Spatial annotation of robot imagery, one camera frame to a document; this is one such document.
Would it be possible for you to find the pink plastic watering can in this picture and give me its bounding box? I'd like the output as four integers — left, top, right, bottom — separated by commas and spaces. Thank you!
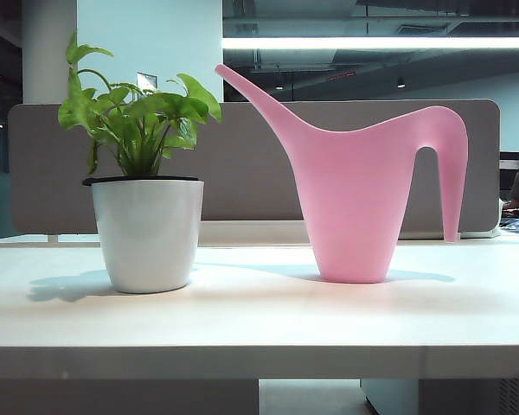
214, 63, 469, 285

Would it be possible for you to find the white glossy plant pot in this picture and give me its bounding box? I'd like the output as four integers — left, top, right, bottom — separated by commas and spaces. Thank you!
90, 179, 205, 295

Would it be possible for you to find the green leafy plant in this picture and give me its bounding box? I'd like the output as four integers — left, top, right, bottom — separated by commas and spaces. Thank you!
57, 29, 223, 178

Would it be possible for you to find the grey desk divider panel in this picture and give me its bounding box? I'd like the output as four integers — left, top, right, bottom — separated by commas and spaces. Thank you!
7, 99, 502, 240

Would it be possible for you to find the black inner pot rim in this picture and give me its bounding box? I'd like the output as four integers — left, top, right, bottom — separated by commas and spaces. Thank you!
81, 174, 200, 188

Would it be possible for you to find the white ceiling light strip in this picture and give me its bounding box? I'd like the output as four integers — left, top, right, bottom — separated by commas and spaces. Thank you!
222, 35, 519, 50

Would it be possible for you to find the black monitor with white label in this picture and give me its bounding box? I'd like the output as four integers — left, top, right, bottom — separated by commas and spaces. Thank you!
499, 150, 519, 192

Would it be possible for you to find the grey cabinet under table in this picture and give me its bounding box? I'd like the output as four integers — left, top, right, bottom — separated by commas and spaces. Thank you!
360, 378, 519, 415

